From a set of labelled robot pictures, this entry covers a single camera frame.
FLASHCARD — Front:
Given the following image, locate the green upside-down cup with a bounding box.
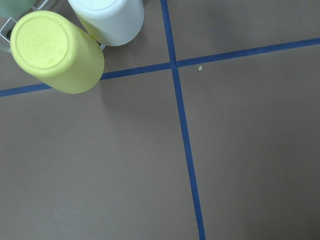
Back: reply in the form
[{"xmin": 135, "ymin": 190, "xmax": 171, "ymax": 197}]
[{"xmin": 0, "ymin": 0, "xmax": 36, "ymax": 18}]

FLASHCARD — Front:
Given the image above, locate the white upside-down cup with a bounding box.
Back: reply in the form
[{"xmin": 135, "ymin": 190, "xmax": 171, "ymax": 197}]
[{"xmin": 68, "ymin": 0, "xmax": 145, "ymax": 47}]

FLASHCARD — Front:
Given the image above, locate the white wire cup rack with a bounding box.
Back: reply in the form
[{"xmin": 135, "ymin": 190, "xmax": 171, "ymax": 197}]
[{"xmin": 0, "ymin": 0, "xmax": 107, "ymax": 53}]

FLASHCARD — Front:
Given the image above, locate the yellow upside-down cup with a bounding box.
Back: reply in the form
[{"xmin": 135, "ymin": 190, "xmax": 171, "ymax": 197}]
[{"xmin": 10, "ymin": 10, "xmax": 105, "ymax": 94}]

